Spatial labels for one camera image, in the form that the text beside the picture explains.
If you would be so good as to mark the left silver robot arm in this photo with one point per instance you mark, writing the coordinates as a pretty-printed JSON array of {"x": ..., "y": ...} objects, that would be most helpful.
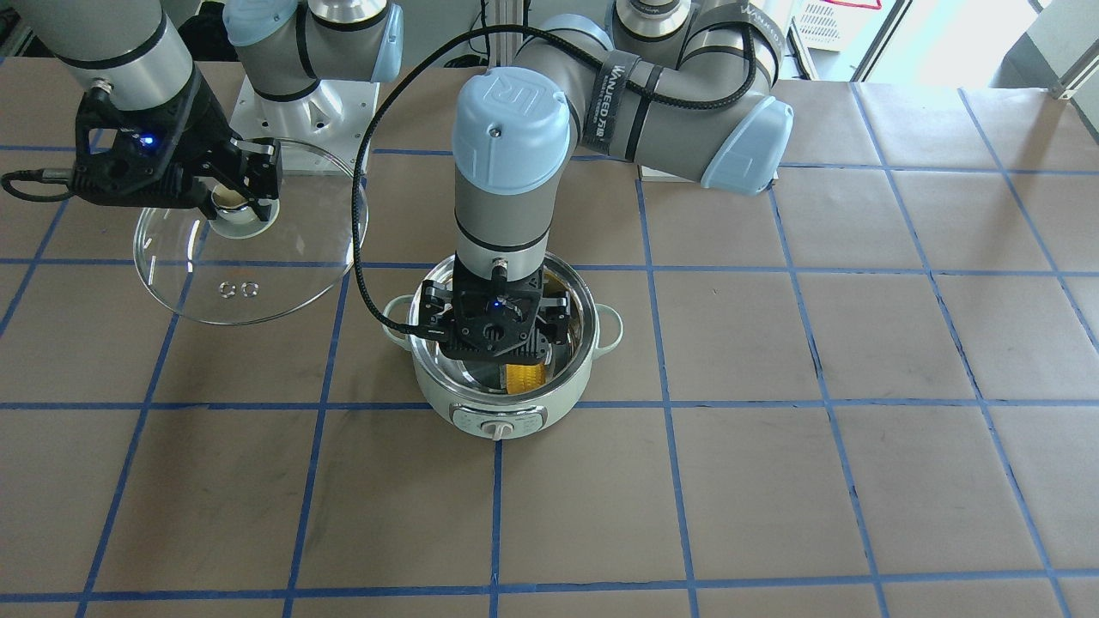
[{"x": 684, "y": 88}]

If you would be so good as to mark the pale green electric pot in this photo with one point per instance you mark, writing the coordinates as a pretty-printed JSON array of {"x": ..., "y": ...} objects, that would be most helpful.
[{"x": 471, "y": 394}]

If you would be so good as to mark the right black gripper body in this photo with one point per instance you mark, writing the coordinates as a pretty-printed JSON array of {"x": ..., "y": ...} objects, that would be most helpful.
[{"x": 191, "y": 123}]

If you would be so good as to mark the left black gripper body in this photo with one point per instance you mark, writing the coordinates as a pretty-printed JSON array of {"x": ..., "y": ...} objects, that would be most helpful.
[{"x": 558, "y": 314}]

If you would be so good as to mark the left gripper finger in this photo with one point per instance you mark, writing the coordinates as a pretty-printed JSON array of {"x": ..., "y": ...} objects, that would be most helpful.
[
  {"x": 555, "y": 313},
  {"x": 434, "y": 319}
]

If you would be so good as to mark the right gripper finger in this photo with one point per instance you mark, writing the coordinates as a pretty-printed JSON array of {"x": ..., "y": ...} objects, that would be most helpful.
[
  {"x": 261, "y": 175},
  {"x": 204, "y": 202}
]

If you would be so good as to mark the yellow corn cob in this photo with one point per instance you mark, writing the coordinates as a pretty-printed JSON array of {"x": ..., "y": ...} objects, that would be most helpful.
[{"x": 519, "y": 378}]

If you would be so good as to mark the glass pot lid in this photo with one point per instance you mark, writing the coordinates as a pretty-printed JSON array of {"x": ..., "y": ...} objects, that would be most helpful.
[{"x": 237, "y": 269}]

